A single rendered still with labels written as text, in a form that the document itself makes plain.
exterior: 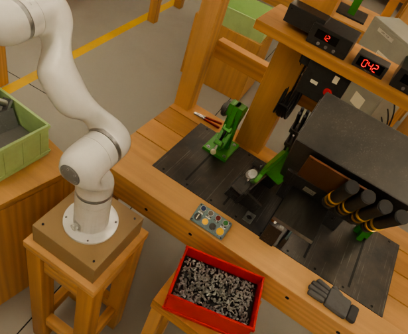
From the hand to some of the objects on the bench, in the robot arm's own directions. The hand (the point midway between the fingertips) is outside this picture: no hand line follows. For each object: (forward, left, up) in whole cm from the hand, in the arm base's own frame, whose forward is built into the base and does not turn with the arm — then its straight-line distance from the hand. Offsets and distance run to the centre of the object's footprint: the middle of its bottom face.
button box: (+56, -100, -32) cm, 119 cm away
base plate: (+88, -113, -31) cm, 147 cm away
